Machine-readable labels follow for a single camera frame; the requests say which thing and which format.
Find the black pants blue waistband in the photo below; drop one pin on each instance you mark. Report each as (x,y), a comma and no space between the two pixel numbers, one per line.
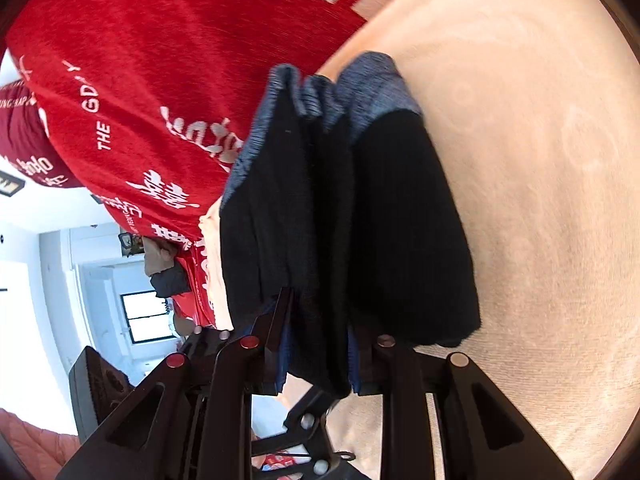
(339,194)

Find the red sofa cover white characters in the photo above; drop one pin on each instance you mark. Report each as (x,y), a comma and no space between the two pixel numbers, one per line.
(149,101)

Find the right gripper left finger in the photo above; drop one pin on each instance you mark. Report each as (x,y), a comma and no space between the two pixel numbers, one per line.
(192,417)

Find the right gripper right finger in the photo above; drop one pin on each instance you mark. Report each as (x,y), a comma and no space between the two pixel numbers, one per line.
(447,404)

